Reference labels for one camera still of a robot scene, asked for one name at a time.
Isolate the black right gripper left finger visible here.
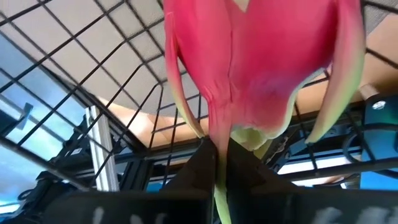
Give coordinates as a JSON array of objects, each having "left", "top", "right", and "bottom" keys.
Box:
[{"left": 6, "top": 138, "right": 218, "bottom": 224}]

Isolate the black wire basket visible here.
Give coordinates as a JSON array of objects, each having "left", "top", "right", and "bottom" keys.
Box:
[{"left": 0, "top": 0, "right": 398, "bottom": 194}]

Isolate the pink dragon fruit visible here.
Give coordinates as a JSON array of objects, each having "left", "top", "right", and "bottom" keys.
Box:
[{"left": 163, "top": 0, "right": 367, "bottom": 224}]

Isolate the silver frame bar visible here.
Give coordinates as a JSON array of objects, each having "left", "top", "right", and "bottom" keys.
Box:
[{"left": 85, "top": 105, "right": 121, "bottom": 192}]

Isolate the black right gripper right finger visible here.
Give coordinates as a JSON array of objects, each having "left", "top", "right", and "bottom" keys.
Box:
[{"left": 226, "top": 138, "right": 398, "bottom": 224}]

